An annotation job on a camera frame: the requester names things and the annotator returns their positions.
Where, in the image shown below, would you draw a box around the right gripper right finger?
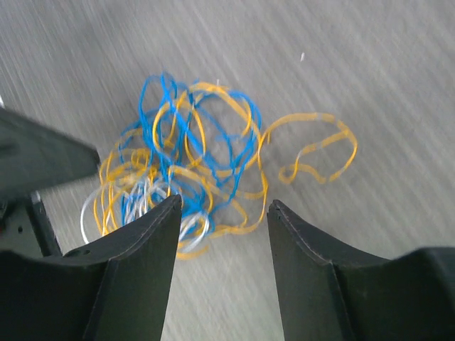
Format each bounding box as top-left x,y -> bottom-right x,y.
267,200 -> 454,340

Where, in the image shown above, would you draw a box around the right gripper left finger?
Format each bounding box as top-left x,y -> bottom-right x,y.
1,195 -> 181,340

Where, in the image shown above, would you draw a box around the blue cable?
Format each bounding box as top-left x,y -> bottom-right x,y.
119,70 -> 264,235

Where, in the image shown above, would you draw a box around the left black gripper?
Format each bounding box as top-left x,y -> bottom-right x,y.
1,108 -> 100,258

